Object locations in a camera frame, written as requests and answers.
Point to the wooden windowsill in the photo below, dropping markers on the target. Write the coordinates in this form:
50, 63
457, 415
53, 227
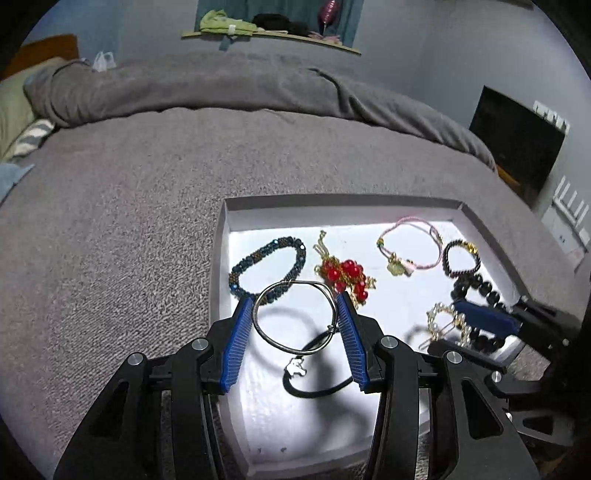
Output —
277, 37

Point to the wooden headboard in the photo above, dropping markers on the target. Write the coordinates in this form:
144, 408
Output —
46, 48

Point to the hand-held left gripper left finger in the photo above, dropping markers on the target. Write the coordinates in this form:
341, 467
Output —
238, 341

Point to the green pillow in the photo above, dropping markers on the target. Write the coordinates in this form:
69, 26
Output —
14, 106

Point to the striped pillow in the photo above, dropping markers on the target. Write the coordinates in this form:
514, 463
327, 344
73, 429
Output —
32, 136

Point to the grey duvet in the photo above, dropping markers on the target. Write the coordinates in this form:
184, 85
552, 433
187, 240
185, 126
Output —
231, 83

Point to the white plastic bag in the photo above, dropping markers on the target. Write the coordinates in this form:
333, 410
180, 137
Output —
104, 62

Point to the pink cloth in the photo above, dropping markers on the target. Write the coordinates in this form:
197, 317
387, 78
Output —
325, 38

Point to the grey bed cover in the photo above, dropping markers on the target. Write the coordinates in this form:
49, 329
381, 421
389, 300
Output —
115, 207

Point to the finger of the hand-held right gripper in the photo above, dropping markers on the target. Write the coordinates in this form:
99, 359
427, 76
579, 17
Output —
485, 318
485, 362

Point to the white router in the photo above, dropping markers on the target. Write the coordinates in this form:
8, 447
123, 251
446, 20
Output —
565, 221

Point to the red bead gold ornament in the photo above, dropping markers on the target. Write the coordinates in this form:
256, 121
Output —
346, 267

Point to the pink wine glass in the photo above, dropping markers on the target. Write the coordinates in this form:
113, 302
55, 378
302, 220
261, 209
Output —
328, 11

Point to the black cloth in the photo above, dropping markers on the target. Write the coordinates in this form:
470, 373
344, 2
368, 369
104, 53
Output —
277, 23

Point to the wooden television stand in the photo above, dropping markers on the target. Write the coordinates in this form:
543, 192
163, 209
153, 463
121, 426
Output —
508, 177

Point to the grey shallow cardboard box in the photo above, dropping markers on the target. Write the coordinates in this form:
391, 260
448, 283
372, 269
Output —
286, 429

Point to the black television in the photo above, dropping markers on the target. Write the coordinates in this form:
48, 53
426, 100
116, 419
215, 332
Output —
517, 138

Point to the light blue cloth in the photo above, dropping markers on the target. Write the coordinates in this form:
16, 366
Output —
11, 177

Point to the green cloth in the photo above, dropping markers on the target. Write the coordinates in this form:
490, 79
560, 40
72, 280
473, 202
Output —
221, 21

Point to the white wall switches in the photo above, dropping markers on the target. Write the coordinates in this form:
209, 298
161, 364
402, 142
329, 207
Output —
551, 115

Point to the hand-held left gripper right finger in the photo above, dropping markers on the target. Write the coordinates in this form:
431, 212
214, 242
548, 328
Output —
353, 341

